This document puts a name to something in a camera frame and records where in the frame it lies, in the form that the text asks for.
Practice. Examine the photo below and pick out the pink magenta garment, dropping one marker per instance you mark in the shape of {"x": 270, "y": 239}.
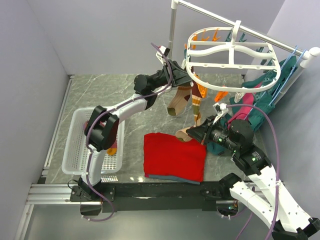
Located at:
{"x": 240, "y": 113}

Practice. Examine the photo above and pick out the beige striped sock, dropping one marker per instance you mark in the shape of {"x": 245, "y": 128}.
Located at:
{"x": 196, "y": 100}
{"x": 179, "y": 101}

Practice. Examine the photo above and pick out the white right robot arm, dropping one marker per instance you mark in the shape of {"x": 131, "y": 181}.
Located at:
{"x": 277, "y": 208}

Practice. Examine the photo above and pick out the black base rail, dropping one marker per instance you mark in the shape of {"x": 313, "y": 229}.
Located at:
{"x": 152, "y": 196}

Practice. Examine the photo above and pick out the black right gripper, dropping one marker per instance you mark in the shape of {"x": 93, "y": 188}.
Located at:
{"x": 201, "y": 133}

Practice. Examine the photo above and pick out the teal green garment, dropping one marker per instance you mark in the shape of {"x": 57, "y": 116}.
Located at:
{"x": 255, "y": 118}

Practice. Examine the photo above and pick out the red folded cloth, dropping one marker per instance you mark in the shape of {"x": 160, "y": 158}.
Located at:
{"x": 167, "y": 158}

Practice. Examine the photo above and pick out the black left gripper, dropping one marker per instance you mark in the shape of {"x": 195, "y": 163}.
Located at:
{"x": 180, "y": 76}

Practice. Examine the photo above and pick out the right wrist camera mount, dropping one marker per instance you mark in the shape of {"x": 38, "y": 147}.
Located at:
{"x": 221, "y": 110}

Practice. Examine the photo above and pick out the white round clip hanger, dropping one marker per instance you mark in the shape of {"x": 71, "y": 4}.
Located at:
{"x": 258, "y": 50}

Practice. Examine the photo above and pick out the maroon purple striped sock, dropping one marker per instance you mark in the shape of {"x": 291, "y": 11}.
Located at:
{"x": 113, "y": 149}

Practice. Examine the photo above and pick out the white clothes rack stand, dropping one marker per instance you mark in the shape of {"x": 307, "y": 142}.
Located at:
{"x": 240, "y": 39}

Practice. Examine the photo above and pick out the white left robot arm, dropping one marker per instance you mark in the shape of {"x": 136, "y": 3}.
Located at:
{"x": 102, "y": 127}

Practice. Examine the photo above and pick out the blue wire hanger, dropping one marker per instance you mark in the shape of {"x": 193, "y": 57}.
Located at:
{"x": 288, "y": 67}

